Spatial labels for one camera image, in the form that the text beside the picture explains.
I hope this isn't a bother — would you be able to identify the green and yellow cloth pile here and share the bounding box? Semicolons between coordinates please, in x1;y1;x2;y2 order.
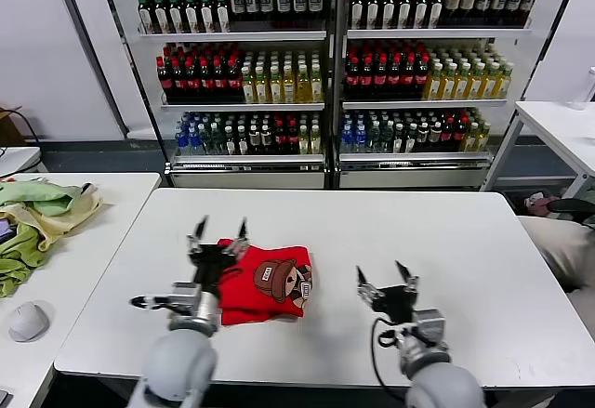
0;183;104;254

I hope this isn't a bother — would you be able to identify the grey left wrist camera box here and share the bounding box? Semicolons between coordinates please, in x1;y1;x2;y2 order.
167;281;202;316

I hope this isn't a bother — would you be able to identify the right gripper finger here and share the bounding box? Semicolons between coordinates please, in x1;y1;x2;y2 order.
394;259;420;293
355;265;382;302

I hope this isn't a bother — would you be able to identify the person's beige trouser leg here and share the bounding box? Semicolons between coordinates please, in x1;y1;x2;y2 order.
518;216;595;293

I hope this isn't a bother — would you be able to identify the small purple dark object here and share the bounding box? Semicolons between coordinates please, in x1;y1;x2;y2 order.
0;219;20;244

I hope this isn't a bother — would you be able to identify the white computer mouse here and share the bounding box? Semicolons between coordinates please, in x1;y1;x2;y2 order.
4;300;51;344

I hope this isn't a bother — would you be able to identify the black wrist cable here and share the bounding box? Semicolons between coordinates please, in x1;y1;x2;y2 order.
128;294;172;310
369;318;411;402

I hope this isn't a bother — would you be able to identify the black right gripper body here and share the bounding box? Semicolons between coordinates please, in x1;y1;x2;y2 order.
370;284;419;324

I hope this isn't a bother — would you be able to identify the pink clothes pile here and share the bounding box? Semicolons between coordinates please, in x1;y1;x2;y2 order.
523;192;562;217

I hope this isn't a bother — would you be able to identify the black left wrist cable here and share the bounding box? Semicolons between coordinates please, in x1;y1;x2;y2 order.
128;294;172;310

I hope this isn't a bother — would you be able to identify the brown cardboard box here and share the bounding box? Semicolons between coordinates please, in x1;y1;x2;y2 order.
0;106;25;148

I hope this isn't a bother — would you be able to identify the red t-shirt with bear print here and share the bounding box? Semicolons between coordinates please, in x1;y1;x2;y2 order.
217;238;313;326

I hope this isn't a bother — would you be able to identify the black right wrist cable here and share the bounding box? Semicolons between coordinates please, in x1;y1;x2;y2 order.
369;318;411;402

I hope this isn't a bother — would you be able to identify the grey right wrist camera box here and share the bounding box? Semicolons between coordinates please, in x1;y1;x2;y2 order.
412;308;448;349

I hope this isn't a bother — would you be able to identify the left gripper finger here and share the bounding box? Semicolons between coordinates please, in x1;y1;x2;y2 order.
222;216;251;257
186;214;210;254

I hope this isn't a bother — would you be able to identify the light green garment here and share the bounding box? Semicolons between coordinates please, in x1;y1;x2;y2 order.
0;179;84;217

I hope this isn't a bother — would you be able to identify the white beverage shelf unit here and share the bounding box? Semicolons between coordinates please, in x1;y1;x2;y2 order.
95;0;337;191
332;0;543;191

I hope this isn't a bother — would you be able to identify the olive green garment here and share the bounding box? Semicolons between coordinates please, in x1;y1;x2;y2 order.
0;224;49;300

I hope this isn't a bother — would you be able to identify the green cap white label bottle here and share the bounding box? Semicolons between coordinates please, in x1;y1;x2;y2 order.
380;0;398;32
199;0;217;35
138;0;155;36
168;0;186;35
413;0;430;32
215;0;232;34
364;0;381;32
428;0;444;32
153;0;170;35
349;0;365;32
396;0;414;32
184;0;201;35

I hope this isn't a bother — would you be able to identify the grey metal post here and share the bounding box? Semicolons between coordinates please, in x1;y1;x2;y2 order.
48;0;131;140
518;0;585;103

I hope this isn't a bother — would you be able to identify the white side table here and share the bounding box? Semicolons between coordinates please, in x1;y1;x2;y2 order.
481;100;595;195

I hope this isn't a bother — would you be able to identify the black chair armrest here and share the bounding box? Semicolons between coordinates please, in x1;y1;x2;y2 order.
546;198;595;223

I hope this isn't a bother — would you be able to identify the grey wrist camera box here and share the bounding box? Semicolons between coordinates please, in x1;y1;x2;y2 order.
412;308;448;349
167;281;202;316

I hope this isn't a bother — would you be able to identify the thin black wall cable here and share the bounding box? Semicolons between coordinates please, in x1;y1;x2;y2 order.
0;108;44;158

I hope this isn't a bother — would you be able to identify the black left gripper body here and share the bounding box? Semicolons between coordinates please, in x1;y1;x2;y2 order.
188;243;244;296

